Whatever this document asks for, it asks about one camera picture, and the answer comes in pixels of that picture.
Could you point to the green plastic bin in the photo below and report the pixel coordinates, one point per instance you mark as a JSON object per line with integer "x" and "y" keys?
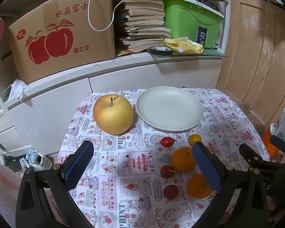
{"x": 187, "y": 16}

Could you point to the crumpled white tissue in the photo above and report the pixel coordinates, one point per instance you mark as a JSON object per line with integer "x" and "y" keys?
{"x": 17, "y": 89}

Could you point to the pink plastic sheet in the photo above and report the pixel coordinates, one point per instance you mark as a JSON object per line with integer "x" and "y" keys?
{"x": 2, "y": 190}

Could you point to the white round plate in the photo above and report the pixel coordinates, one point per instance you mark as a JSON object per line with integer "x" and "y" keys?
{"x": 169, "y": 109}

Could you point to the orange object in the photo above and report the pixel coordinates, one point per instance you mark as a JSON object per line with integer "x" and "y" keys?
{"x": 269, "y": 142}

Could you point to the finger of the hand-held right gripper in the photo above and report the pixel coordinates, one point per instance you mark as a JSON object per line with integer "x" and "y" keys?
{"x": 279, "y": 142}
{"x": 248, "y": 152}

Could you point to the black object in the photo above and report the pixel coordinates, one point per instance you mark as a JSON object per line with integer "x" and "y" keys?
{"x": 12, "y": 164}

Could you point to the white sneaker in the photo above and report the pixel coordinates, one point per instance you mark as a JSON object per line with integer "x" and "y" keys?
{"x": 41, "y": 161}

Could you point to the cardboard box with apple print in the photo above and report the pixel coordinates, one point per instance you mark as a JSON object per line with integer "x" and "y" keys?
{"x": 61, "y": 28}

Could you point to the yellow plastic bag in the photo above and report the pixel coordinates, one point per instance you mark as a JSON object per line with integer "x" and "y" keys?
{"x": 182, "y": 45}

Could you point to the red cherry tomato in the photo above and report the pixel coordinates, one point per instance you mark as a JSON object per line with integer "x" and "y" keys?
{"x": 166, "y": 142}

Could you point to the black tape roll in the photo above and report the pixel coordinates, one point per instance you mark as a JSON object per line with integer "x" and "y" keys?
{"x": 161, "y": 50}

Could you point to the glass shelf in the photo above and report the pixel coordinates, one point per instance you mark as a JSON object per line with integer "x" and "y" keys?
{"x": 211, "y": 53}

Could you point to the stack of old books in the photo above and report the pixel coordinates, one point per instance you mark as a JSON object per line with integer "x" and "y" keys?
{"x": 144, "y": 23}

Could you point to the red cherry with stem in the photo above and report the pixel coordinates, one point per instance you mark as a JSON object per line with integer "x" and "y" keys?
{"x": 166, "y": 171}

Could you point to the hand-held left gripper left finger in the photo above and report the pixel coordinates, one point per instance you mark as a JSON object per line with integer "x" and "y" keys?
{"x": 78, "y": 163}

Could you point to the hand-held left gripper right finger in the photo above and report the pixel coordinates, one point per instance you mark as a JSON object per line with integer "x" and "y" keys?
{"x": 207, "y": 168}

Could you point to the small red hawthorn fruit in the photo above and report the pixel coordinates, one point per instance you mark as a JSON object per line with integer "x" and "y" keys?
{"x": 170, "y": 192}

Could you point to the white cabinet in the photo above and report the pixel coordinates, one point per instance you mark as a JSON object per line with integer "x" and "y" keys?
{"x": 61, "y": 104}

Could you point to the large yellow apple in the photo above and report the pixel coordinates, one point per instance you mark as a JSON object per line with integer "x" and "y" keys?
{"x": 113, "y": 115}

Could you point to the small mandarin orange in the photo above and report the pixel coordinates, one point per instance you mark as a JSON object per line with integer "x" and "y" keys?
{"x": 198, "y": 187}

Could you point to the large orange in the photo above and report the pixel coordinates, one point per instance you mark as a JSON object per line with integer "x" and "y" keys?
{"x": 182, "y": 160}

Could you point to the printed tablecloth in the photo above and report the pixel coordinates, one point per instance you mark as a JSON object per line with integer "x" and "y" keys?
{"x": 133, "y": 171}

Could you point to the yellow cherry tomato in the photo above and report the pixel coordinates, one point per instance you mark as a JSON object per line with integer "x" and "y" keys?
{"x": 194, "y": 139}

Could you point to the wooden door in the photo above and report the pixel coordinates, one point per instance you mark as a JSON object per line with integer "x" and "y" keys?
{"x": 258, "y": 64}

